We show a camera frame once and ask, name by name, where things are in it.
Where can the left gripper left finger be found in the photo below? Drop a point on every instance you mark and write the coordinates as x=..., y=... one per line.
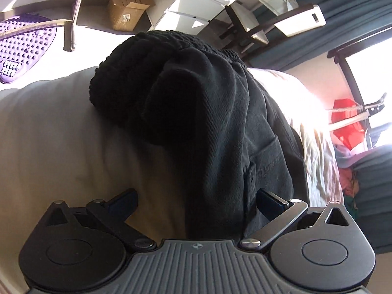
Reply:
x=77, y=249

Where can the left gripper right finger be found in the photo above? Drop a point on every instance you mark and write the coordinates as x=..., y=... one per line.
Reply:
x=323, y=251

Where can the black pants garment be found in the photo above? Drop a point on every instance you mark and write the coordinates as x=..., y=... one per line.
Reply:
x=223, y=130

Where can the right teal curtain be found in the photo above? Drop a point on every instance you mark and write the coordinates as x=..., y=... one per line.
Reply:
x=373, y=201

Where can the pink clothing pile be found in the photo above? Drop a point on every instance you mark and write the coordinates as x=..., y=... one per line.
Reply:
x=348, y=182

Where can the pastel bed sheet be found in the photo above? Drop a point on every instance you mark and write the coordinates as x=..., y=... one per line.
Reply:
x=56, y=146

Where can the black framed window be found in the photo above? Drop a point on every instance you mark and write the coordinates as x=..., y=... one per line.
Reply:
x=366, y=64

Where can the purple massage mat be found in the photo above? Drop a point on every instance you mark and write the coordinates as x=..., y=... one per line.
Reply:
x=21, y=52

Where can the cardboard box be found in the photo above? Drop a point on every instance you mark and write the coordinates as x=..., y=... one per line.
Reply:
x=125, y=14

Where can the white chair with black frame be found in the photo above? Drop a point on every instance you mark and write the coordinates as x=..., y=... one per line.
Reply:
x=247, y=31

